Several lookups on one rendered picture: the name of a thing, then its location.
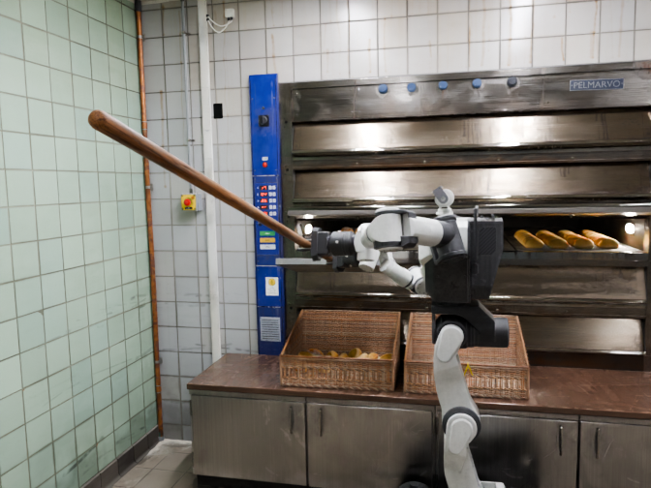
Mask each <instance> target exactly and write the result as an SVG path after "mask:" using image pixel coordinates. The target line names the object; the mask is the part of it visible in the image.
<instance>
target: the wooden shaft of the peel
mask: <svg viewBox="0 0 651 488"><path fill-rule="evenodd" d="M88 123H89V125H90V126H91V127H92V128H93V129H95V130H96V131H98V132H100V133H102V134H104V135H105V136H107V137H110V138H111V139H113V140H115V141H117V142H118V143H120V144H122V145H124V146H125V147H127V148H129V149H131V150H133V151H134V152H136V153H138V154H140V155H141V156H142V157H144V158H146V159H147V160H149V161H151V162H153V163H154V164H156V165H158V166H160V167H162V168H164V169H166V170H168V171H169V172H171V173H173V174H175V175H176V176H178V177H180V178H182V179H183V180H185V181H187V182H189V183H191V184H192V185H194V186H196V187H198V188H199V189H201V190H203V191H205V192H206V193H208V194H210V195H212V196H213V197H215V198H217V199H219V200H220V201H222V202H224V203H226V204H227V205H229V206H231V207H233V208H234V209H236V210H238V211H240V212H241V213H243V214H245V215H247V216H249V217H250V218H252V219H254V220H256V221H257V222H259V223H261V224H263V225H264V226H266V227H268V228H270V229H272V230H274V231H276V232H278V233H279V234H281V235H283V236H285V237H286V238H288V239H290V240H292V241H293V242H294V243H296V244H298V245H299V246H301V247H303V248H311V242H309V241H308V240H306V239H305V238H303V237H302V236H300V235H298V234H297V233H295V232H294V231H292V230H291V229H288V228H287V227H285V226H284V225H282V224H280V223H279V222H277V221H276V220H274V219H273V218H271V217H269V216H268V215H266V214H265V213H263V212H262V211H261V210H259V209H258V208H256V207H255V206H253V205H252V204H250V203H248V202H247V201H245V200H244V199H242V198H240V197H238V196H237V195H235V194H234V193H232V192H231V191H229V190H227V189H226V188H224V187H223V186H221V185H219V184H218V183H216V182H215V181H213V180H212V179H210V178H208V177H207V176H205V175H204V174H202V173H201V172H199V171H197V170H196V169H194V168H192V167H191V166H189V165H187V164H186V163H184V162H183V161H181V160H180V159H178V158H176V157H175V156H173V155H172V154H171V153H169V152H168V151H166V150H165V149H163V148H162V147H160V146H158V145H157V144H155V143H154V142H152V141H151V140H149V139H147V138H146V137H144V136H142V135H141V134H139V133H137V132H136V131H134V130H133V129H131V128H130V127H128V126H126V125H125V124H123V123H122V122H120V121H118V120H117V119H115V118H114V117H112V116H111V115H109V114H107V113H106V112H104V111H103V110H99V109H95V110H93V111H91V112H90V114H89V115H88ZM322 259H325V260H327V261H332V256H331V257H322Z"/></svg>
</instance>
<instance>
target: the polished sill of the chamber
mask: <svg viewBox="0 0 651 488"><path fill-rule="evenodd" d="M295 257H296V258H311V253H310V252H300V251H298V250H296V251H295ZM392 257H393V258H394V259H418V258H419V250H402V251H399V252H392ZM501 259H560V260H648V253H646V252H621V251H503V254H502V256H501Z"/></svg>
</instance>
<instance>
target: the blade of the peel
mask: <svg viewBox="0 0 651 488"><path fill-rule="evenodd" d="M275 264H277V265H280V266H282V267H285V268H288V269H290V270H292V271H295V272H334V270H333V268H332V265H326V260H325V259H321V260H318V261H312V259H276V263H275ZM379 268H380V261H379V259H378V260H377V263H376V266H375V268H374V271H373V272H367V271H364V270H362V269H360V268H359V267H350V268H345V270H344V271H343V272H363V273H383V272H381V271H380V269H379Z"/></svg>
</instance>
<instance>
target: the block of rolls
mask: <svg viewBox="0 0 651 488"><path fill-rule="evenodd" d="M514 237H515V238H516V239H517V241H519V242H520V243H521V244H522V245H523V246H525V248H531V249H538V248H542V247H543V243H544V244H545V245H547V246H549V248H551V249H567V248H568V247H569V245H571V246H573V247H575V248H577V249H592V248H593V247H594V245H596V246H597V247H599V248H602V249H617V248H618V247H619V243H618V241H617V240H615V239H613V238H611V237H608V236H604V235H602V234H599V233H596V232H594V231H591V230H588V229H584V230H581V231H580V232H579V233H578V234H576V233H574V232H572V231H569V230H566V229H562V230H559V231H558V232H557V233H556V235H555V234H554V233H552V232H550V231H548V230H540V231H538V232H537V233H536V236H535V235H533V234H532V233H530V232H529V231H527V230H524V229H521V230H518V231H517V232H516V233H515V234H514Z"/></svg>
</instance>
